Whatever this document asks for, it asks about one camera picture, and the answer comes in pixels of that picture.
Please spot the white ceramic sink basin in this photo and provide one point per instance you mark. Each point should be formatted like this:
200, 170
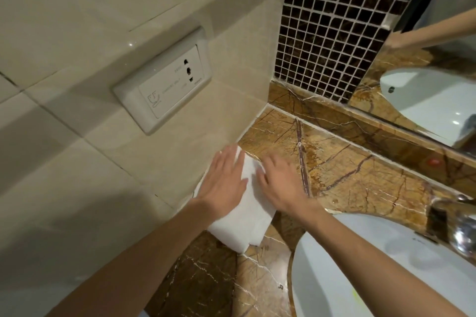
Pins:
334, 276

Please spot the person's left hand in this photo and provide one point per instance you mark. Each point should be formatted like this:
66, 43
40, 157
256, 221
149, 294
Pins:
222, 186

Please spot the person's right hand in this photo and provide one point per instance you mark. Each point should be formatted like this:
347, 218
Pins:
286, 188

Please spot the person's right forearm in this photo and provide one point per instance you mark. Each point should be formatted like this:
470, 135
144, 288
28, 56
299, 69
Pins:
375, 264

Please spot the white cloth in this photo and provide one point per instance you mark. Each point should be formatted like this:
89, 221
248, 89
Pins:
249, 216

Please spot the person's left forearm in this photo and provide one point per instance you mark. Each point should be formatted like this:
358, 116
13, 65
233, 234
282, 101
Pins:
141, 264

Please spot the white wall socket plate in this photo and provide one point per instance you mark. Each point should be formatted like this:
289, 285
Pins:
167, 82

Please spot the person's left fingers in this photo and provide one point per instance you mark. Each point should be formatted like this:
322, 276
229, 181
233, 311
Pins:
228, 162

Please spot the person's right fingers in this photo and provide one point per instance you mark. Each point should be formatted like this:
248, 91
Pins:
271, 170

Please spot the metal mirror clip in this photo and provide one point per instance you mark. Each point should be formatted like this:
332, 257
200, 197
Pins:
389, 21

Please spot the wall mirror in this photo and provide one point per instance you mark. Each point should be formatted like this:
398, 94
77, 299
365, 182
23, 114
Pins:
427, 49

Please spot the chrome faucet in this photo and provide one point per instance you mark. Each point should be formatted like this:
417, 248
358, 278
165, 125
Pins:
459, 227

